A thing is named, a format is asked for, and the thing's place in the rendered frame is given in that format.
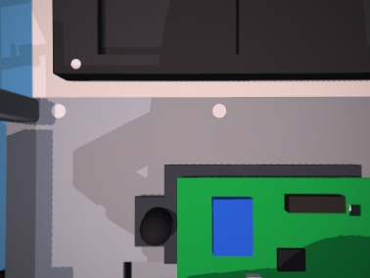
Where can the green circuit board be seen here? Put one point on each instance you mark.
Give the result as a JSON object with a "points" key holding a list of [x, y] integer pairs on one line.
{"points": [[273, 227]]}

